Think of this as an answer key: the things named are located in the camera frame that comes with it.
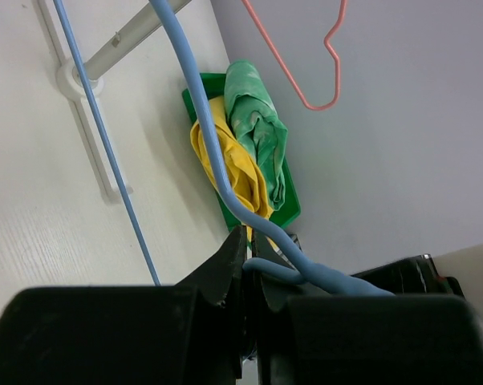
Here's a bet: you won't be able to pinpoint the yellow trousers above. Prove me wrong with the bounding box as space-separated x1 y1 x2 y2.
209 96 274 219

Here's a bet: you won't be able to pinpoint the pink hanger of yellow trousers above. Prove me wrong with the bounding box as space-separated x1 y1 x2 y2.
242 1 349 111

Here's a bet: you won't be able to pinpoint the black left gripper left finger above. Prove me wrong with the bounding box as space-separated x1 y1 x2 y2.
0 226 247 384

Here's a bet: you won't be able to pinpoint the green plastic bin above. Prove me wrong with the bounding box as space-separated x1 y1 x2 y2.
181 72 301 230

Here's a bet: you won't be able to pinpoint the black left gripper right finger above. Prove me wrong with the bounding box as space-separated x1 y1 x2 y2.
251 230 483 385

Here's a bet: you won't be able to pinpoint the silver clothes rack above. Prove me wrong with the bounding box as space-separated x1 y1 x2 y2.
34 0 194 201

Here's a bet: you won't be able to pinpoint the green tie-dye trousers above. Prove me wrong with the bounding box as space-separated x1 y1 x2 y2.
224 60 288 211

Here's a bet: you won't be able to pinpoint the blue hanger of green trousers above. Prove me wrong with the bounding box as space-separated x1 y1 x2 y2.
54 1 392 296

